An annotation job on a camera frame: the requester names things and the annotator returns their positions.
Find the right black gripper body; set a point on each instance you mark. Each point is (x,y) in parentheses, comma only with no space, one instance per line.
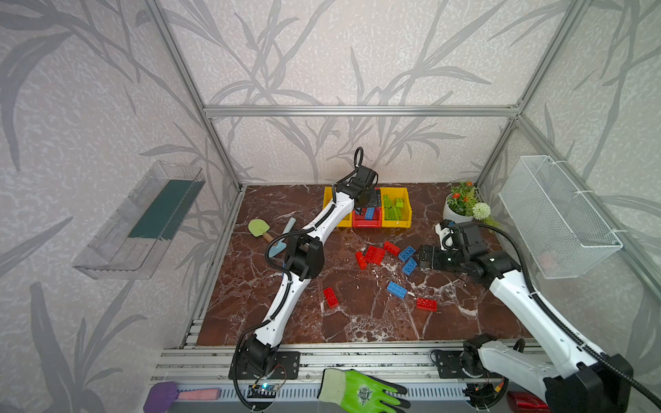
(452,261)

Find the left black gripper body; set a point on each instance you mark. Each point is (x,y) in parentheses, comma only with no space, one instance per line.
(371,199)

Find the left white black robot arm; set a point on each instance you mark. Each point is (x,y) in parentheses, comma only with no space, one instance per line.
(304,260)

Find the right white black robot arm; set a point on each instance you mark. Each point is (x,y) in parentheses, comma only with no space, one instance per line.
(578,375)

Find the right yellow bin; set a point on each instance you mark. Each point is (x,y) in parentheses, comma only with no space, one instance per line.
(401,193)

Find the red middle bin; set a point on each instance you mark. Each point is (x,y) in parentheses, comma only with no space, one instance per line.
(358,220)

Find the red lego top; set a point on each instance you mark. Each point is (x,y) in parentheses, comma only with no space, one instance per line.
(391,248)

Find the white potted flower plant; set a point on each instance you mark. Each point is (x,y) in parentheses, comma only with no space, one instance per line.
(464,205)

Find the red lego center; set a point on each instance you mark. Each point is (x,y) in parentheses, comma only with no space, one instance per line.
(374,255)

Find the red lego front right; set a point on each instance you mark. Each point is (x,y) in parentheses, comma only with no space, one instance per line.
(426,305)

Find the red lego upright narrow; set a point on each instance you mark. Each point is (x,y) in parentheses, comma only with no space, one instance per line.
(360,258)

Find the teal toy trowel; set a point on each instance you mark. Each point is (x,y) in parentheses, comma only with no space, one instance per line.
(281,245)

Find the red lego front left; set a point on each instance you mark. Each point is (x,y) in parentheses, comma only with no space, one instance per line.
(330,297)

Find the green toy spade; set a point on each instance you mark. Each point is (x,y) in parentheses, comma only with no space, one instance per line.
(260,228)

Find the green work glove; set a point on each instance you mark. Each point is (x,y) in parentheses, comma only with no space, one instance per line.
(357,392)

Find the red metallic tool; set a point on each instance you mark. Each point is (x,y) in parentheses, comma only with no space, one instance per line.
(525,402)

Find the green circuit board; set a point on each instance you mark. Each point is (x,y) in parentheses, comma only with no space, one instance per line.
(263,391)

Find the purple pink brush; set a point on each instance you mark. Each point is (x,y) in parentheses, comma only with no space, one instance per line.
(162,395)

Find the white wire mesh basket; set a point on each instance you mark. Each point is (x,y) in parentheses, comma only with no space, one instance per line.
(563,231)

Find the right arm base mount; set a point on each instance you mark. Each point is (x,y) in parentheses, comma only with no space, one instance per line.
(449,365)

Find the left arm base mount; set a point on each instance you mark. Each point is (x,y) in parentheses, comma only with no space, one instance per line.
(279,365)

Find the clear plastic wall shelf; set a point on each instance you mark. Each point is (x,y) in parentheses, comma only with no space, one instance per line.
(136,237)

